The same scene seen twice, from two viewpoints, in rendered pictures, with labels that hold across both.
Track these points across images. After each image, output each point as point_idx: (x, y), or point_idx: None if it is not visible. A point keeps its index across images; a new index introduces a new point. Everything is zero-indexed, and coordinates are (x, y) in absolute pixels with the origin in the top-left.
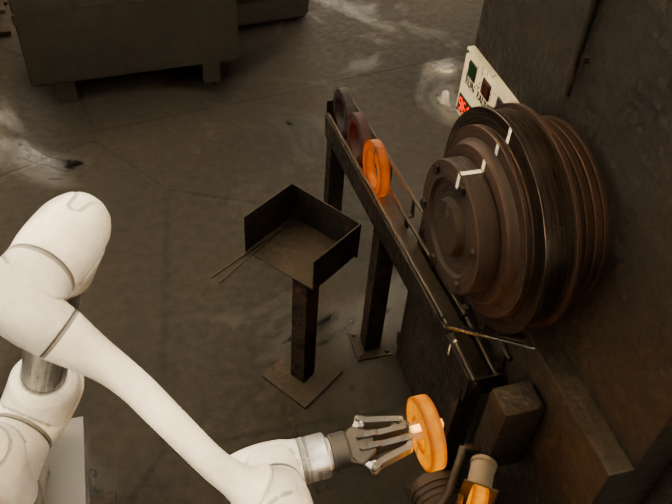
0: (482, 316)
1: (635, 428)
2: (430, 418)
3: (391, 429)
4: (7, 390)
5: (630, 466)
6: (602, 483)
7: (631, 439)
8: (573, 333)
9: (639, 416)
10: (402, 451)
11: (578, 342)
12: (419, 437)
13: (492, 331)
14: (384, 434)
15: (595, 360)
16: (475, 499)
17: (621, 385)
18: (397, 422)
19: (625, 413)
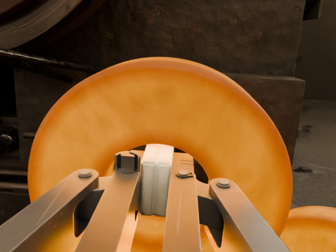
0: (10, 39)
1: (273, 27)
2: (187, 62)
3: (116, 209)
4: None
5: (290, 76)
6: (300, 104)
7: (274, 47)
8: (126, 23)
9: (272, 6)
10: (254, 212)
11: (140, 25)
12: (192, 168)
13: (37, 66)
14: (119, 250)
15: (177, 16)
16: (328, 216)
17: (230, 0)
18: (86, 202)
19: (251, 27)
